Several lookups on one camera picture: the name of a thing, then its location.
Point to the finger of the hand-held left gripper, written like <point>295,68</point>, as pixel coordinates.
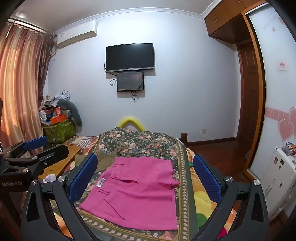
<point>34,141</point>
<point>53,152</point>

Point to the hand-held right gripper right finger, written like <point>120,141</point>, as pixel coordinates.
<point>205,178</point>

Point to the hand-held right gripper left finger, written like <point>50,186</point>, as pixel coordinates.
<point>83,176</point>

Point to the pink pants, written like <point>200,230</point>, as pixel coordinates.
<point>138,197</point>

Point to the olive green pants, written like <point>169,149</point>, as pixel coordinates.
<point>105,162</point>

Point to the green fabric basket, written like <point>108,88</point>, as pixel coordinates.
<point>60,132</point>

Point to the white tissue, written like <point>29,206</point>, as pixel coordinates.
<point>49,179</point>

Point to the colourful fleece blanket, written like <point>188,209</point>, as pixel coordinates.
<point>203,206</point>

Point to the orange box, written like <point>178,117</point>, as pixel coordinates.
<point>59,119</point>

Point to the striped cloth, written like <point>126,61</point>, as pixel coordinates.
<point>84,141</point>

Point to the grey pillow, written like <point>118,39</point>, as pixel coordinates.
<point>75,113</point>

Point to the pile of clothes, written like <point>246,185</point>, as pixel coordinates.
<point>55,99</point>

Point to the pink striped curtain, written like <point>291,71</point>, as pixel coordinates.
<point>20,81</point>

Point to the floral blanket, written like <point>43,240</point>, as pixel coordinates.
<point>138,141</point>

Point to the yellow foam tube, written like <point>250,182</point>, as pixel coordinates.
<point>131,120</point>

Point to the small items on suitcase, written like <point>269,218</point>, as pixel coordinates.
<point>291,148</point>

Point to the wooden door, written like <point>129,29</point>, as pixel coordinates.
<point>248,97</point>

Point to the pink heart stickers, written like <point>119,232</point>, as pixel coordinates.
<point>286,129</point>

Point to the white sliding wardrobe door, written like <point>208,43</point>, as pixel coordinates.
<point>272,92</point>

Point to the white air conditioner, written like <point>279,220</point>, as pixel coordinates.
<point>76,34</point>

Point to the red and white sticker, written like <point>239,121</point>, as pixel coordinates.
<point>282,65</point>

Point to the wooden overhead cabinet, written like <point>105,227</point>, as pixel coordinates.
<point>226,20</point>

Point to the wooden bed post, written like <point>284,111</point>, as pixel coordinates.
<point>184,139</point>

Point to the white wall socket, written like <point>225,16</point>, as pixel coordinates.
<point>202,131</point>

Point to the small black wall monitor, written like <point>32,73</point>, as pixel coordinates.
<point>129,81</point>

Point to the black wall television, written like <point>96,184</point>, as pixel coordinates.
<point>129,56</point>

